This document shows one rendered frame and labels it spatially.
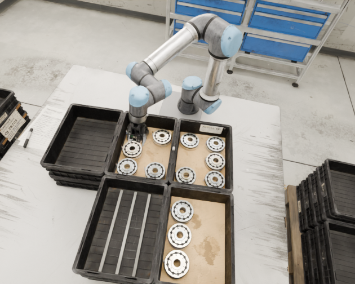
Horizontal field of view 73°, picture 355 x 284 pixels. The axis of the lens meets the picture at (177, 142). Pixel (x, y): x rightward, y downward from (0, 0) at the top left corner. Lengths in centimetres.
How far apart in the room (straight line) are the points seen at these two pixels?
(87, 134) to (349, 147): 257
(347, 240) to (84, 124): 180
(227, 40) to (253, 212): 87
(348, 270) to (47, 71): 331
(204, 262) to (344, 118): 260
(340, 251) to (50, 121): 201
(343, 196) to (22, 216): 193
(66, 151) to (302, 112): 252
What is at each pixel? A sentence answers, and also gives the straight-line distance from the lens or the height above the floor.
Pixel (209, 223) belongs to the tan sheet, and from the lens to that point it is 117.
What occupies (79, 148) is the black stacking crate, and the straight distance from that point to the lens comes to 138.
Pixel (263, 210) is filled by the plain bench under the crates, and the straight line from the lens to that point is 142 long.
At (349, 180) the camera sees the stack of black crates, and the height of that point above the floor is 49.
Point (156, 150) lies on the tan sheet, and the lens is 132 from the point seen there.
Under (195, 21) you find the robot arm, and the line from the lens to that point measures 118.
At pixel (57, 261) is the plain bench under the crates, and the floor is 70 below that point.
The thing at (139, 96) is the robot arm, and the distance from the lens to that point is 91.
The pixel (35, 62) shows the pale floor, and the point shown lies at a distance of 349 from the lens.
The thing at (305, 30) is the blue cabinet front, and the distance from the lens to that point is 302.
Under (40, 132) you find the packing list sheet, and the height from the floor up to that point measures 70.
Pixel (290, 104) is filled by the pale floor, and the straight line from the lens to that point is 313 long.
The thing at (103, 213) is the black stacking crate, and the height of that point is 83.
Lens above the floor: 193
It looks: 55 degrees down
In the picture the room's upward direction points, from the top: 8 degrees clockwise
